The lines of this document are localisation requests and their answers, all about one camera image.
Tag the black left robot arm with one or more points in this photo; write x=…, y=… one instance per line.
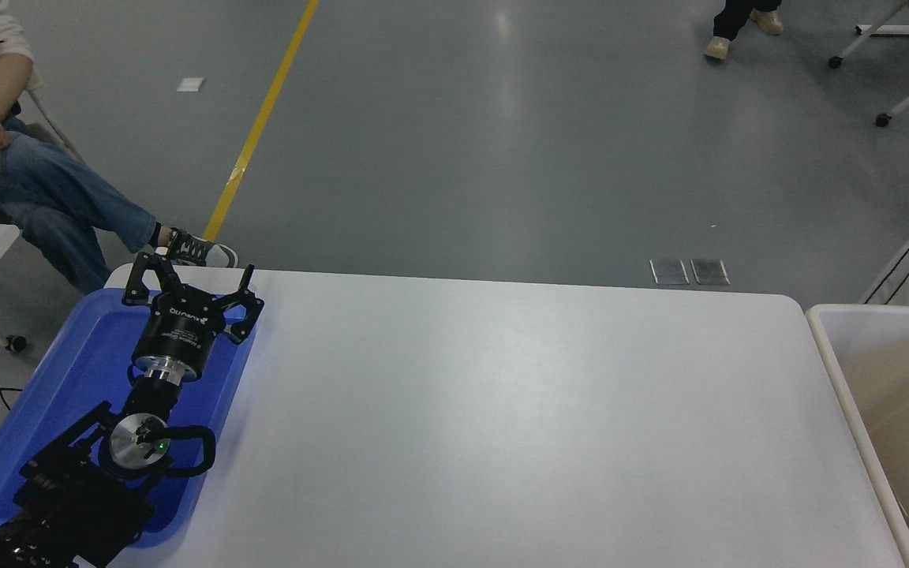
x=68, y=497

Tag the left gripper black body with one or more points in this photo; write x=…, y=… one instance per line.
x=174, y=335

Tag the white wheeled stand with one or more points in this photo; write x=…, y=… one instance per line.
x=888, y=30

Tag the blue plastic tray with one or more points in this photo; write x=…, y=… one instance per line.
x=68, y=379

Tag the grey metal floor plate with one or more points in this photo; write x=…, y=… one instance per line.
x=669, y=270
x=710, y=271

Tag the person's left forearm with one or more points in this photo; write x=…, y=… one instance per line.
x=11, y=91

